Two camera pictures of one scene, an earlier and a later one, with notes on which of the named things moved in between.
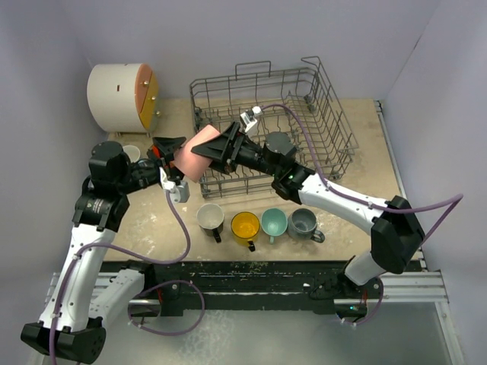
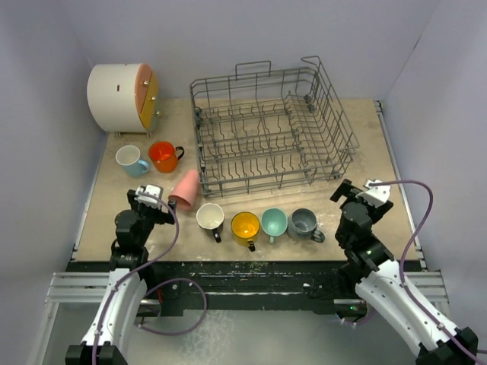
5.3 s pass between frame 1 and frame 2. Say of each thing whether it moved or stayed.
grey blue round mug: stayed
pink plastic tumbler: moved
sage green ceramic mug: stayed
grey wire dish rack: stayed
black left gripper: moved
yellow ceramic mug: stayed
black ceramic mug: stayed
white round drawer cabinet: stayed
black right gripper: moved
